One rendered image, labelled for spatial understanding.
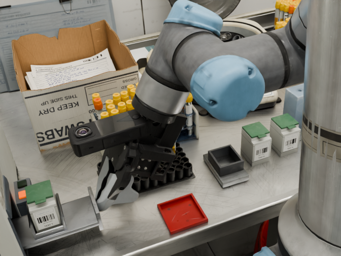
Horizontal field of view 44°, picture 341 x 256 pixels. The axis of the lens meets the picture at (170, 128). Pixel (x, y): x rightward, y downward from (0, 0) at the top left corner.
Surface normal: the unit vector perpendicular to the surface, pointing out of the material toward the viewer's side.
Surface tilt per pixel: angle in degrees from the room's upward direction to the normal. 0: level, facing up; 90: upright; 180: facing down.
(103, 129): 2
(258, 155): 90
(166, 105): 85
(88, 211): 0
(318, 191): 90
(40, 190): 0
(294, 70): 87
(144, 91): 62
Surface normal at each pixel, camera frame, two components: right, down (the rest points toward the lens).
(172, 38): -0.67, -0.41
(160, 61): -0.57, 0.10
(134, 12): 0.37, 0.53
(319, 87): -0.93, 0.27
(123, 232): -0.07, -0.81
